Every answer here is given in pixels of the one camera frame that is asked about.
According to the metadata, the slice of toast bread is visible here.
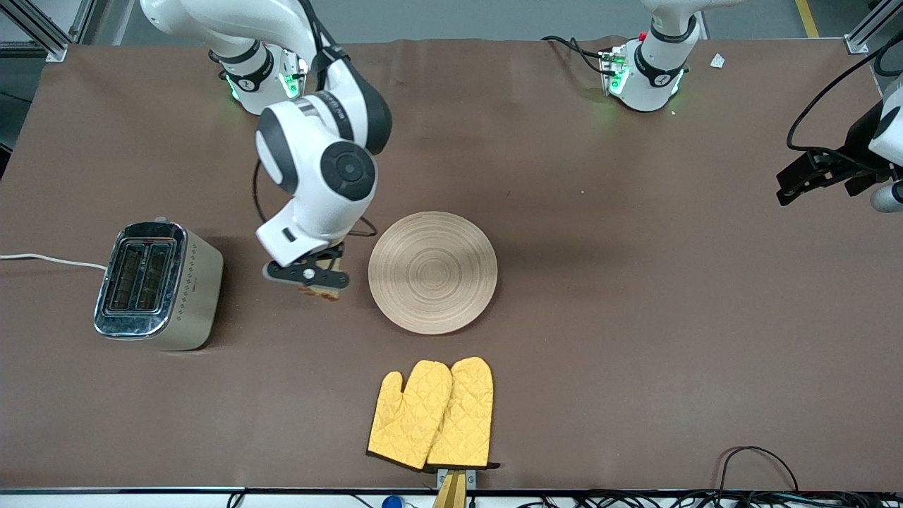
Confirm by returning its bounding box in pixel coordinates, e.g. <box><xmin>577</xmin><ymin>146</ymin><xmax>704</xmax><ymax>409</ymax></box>
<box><xmin>298</xmin><ymin>255</ymin><xmax>344</xmax><ymax>302</ymax></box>

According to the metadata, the round bamboo plate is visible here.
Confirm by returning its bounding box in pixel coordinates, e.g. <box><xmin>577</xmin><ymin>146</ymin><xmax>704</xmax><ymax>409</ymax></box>
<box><xmin>368</xmin><ymin>211</ymin><xmax>499</xmax><ymax>336</ymax></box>

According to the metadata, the beige chrome two-slot toaster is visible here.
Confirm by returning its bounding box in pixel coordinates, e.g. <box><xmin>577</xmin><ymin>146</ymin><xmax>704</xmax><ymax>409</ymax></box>
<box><xmin>94</xmin><ymin>217</ymin><xmax>224</xmax><ymax>351</ymax></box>

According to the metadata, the yellow quilted mitt with thumb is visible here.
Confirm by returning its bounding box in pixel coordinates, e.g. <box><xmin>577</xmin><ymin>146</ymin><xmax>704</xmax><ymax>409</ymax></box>
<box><xmin>367</xmin><ymin>360</ymin><xmax>454</xmax><ymax>471</ymax></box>

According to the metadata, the yellow quilted oven mitt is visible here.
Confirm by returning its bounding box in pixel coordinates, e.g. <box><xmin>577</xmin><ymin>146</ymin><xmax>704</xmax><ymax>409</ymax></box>
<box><xmin>427</xmin><ymin>356</ymin><xmax>500</xmax><ymax>470</ymax></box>

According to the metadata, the brown table cover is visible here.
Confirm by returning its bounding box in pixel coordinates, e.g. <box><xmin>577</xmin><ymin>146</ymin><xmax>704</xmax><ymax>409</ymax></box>
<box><xmin>0</xmin><ymin>37</ymin><xmax>903</xmax><ymax>492</ymax></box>

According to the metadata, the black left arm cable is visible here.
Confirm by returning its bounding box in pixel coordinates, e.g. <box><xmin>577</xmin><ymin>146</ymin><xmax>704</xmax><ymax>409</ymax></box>
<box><xmin>785</xmin><ymin>34</ymin><xmax>903</xmax><ymax>155</ymax></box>

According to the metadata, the aluminium frame profile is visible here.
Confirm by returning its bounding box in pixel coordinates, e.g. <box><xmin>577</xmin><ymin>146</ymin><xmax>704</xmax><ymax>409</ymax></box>
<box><xmin>843</xmin><ymin>0</ymin><xmax>903</xmax><ymax>55</ymax></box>
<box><xmin>0</xmin><ymin>0</ymin><xmax>96</xmax><ymax>63</ymax></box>

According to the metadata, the white toaster power cord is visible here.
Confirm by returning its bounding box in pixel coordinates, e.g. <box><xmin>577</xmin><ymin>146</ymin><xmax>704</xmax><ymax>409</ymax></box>
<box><xmin>0</xmin><ymin>253</ymin><xmax>108</xmax><ymax>271</ymax></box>

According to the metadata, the front camera mount post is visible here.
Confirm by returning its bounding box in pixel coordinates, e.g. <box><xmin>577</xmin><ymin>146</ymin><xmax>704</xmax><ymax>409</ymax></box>
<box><xmin>435</xmin><ymin>468</ymin><xmax>477</xmax><ymax>508</ymax></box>

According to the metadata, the black looped cable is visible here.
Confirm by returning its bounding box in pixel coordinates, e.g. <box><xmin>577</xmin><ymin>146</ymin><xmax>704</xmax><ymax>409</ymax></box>
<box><xmin>718</xmin><ymin>446</ymin><xmax>800</xmax><ymax>493</ymax></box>

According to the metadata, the black arm base cable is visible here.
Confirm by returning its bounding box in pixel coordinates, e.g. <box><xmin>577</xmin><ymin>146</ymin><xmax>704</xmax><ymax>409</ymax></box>
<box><xmin>542</xmin><ymin>35</ymin><xmax>614</xmax><ymax>75</ymax></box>

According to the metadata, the black cable bundle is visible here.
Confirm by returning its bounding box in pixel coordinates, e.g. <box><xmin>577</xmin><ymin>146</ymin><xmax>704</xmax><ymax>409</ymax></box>
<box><xmin>515</xmin><ymin>490</ymin><xmax>903</xmax><ymax>508</ymax></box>

